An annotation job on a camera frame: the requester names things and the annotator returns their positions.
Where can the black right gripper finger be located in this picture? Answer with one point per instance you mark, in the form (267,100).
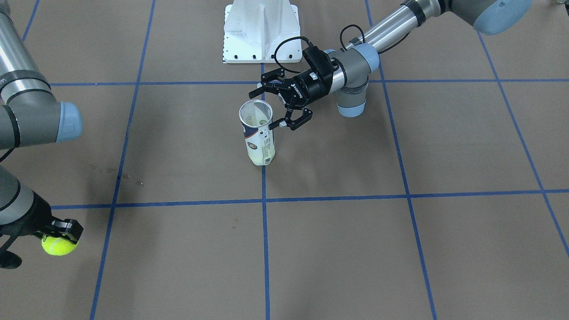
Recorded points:
(9,260)
(68,229)

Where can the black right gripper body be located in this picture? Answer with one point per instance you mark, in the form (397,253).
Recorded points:
(39,216)

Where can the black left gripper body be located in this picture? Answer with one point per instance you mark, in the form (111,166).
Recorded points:
(308,90)

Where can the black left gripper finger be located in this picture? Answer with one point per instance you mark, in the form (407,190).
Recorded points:
(276,83)
(293,124)

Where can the yellow Roland Garros tennis ball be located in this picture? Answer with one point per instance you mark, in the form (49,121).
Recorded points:
(57,246)

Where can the clear tennis ball can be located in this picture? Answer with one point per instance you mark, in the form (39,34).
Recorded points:
(255,117)

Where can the yellow Wilson tennis ball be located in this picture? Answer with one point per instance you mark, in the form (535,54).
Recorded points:
(261,157)

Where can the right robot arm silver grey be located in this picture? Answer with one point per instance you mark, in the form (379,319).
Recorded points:
(29,115)

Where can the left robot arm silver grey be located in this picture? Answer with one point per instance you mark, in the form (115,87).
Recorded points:
(345,72)

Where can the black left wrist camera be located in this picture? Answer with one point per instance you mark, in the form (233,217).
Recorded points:
(319,62)

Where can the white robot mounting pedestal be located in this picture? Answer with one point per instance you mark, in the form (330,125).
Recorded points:
(254,32)

